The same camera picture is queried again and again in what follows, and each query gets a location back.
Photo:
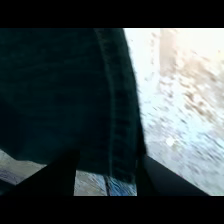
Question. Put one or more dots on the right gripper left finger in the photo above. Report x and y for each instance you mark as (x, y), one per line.
(58, 176)

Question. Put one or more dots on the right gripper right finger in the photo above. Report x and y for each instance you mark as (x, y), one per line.
(160, 181)

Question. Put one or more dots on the dark pants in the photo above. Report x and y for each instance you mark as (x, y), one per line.
(60, 93)

